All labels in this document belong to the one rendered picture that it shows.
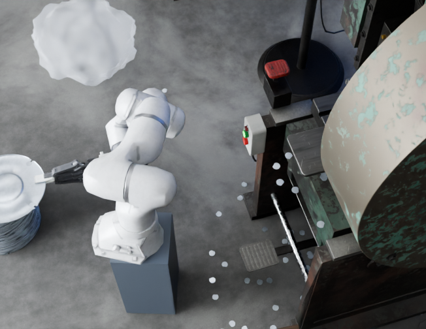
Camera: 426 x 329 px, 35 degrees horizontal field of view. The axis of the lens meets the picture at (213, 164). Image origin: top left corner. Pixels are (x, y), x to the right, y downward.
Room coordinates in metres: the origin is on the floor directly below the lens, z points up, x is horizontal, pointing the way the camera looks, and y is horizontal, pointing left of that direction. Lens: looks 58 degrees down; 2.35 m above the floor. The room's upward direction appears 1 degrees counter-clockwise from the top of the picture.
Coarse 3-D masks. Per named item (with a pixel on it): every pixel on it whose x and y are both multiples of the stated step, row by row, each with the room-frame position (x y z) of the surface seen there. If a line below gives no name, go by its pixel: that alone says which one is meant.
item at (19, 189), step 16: (0, 160) 1.36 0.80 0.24; (16, 160) 1.36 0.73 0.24; (0, 176) 1.29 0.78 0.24; (16, 176) 1.29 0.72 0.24; (32, 176) 1.29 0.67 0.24; (0, 192) 1.22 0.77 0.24; (16, 192) 1.22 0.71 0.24; (32, 192) 1.22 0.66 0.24; (0, 208) 1.16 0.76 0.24; (16, 208) 1.16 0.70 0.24; (32, 208) 1.15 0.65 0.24
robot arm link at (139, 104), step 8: (128, 88) 1.29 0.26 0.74; (120, 96) 1.26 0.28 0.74; (128, 96) 1.25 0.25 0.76; (136, 96) 1.25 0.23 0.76; (144, 96) 1.26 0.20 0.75; (152, 96) 1.27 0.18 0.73; (120, 104) 1.23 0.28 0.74; (128, 104) 1.22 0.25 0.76; (136, 104) 1.22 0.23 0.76; (144, 104) 1.18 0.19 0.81; (152, 104) 1.17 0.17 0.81; (160, 104) 1.18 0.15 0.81; (168, 104) 1.20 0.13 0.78; (120, 112) 1.21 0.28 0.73; (128, 112) 1.20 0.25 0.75; (136, 112) 1.16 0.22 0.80; (144, 112) 1.14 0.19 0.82; (152, 112) 1.14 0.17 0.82; (160, 112) 1.15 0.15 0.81; (168, 112) 1.17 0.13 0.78; (128, 120) 1.20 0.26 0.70; (160, 120) 1.12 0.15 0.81; (168, 120) 1.14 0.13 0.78
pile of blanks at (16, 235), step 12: (36, 216) 1.21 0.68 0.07; (0, 228) 1.09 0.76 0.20; (12, 228) 1.11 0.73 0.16; (24, 228) 1.14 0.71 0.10; (36, 228) 1.18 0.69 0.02; (0, 240) 1.09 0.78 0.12; (12, 240) 1.10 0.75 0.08; (24, 240) 1.12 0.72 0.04; (0, 252) 1.08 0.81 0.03; (12, 252) 1.09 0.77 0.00
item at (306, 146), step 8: (320, 128) 1.11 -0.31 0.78; (288, 136) 1.08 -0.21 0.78; (296, 136) 1.08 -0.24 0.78; (304, 136) 1.08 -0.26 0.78; (312, 136) 1.08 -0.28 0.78; (320, 136) 1.08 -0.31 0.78; (288, 144) 1.06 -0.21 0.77; (296, 144) 1.05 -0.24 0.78; (304, 144) 1.05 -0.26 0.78; (312, 144) 1.05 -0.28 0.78; (320, 144) 1.05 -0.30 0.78; (296, 152) 1.03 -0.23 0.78; (304, 152) 1.03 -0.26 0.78; (312, 152) 1.03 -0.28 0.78; (320, 152) 1.03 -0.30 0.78; (296, 160) 1.00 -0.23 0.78; (304, 160) 1.00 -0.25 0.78; (312, 160) 1.00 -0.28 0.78; (320, 160) 1.00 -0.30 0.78; (304, 168) 0.97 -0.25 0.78; (312, 168) 0.97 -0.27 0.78; (320, 168) 0.97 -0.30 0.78; (304, 176) 0.95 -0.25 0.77
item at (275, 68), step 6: (282, 60) 1.38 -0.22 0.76; (270, 66) 1.36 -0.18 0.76; (276, 66) 1.36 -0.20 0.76; (282, 66) 1.36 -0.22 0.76; (288, 66) 1.36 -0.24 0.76; (270, 72) 1.33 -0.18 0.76; (276, 72) 1.33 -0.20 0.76; (282, 72) 1.33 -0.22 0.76; (288, 72) 1.33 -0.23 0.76; (276, 78) 1.34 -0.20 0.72
